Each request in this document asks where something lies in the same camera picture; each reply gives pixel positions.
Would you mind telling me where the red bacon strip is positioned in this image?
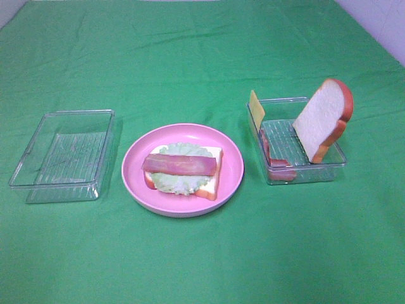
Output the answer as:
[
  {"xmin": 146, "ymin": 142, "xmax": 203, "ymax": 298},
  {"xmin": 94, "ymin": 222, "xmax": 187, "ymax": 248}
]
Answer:
[
  {"xmin": 259, "ymin": 129, "xmax": 297, "ymax": 182},
  {"xmin": 142, "ymin": 153, "xmax": 217, "ymax": 176}
]

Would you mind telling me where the white bread slice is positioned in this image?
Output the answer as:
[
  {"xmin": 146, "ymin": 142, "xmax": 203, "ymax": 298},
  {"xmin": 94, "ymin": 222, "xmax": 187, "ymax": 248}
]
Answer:
[
  {"xmin": 293, "ymin": 79, "xmax": 354, "ymax": 163},
  {"xmin": 144, "ymin": 146, "xmax": 223, "ymax": 200}
]

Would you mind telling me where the green lettuce leaf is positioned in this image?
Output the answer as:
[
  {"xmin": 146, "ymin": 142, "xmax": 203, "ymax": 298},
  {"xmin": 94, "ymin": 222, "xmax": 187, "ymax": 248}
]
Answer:
[{"xmin": 145, "ymin": 142, "xmax": 215, "ymax": 195}]

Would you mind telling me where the yellow cheese slice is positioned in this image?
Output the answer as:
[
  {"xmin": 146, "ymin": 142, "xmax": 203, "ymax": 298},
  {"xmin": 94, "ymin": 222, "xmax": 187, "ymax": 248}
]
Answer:
[{"xmin": 248, "ymin": 90, "xmax": 265, "ymax": 133}]

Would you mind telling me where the pink round plate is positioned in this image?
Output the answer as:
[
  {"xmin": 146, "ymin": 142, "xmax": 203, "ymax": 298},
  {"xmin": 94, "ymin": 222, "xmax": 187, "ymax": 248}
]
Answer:
[{"xmin": 121, "ymin": 123, "xmax": 244, "ymax": 218}]

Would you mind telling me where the clear right plastic container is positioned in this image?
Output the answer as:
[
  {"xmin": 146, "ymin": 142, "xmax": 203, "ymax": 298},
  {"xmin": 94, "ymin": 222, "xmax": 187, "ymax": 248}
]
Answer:
[{"xmin": 247, "ymin": 97, "xmax": 347, "ymax": 186}]

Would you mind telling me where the clear plastic container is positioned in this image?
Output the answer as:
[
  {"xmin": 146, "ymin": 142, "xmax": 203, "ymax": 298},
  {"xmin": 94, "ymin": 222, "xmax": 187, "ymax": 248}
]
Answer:
[
  {"xmin": 9, "ymin": 110, "xmax": 115, "ymax": 204},
  {"xmin": 247, "ymin": 97, "xmax": 347, "ymax": 186}
]

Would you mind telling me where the green tablecloth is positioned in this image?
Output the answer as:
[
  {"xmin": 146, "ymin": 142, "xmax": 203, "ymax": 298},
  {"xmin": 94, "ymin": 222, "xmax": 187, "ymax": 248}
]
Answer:
[{"xmin": 1, "ymin": 1, "xmax": 404, "ymax": 303}]

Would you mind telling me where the clear left plastic container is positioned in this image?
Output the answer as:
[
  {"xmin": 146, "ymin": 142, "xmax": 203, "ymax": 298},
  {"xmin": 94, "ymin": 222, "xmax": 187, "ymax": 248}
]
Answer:
[{"xmin": 9, "ymin": 110, "xmax": 115, "ymax": 204}]

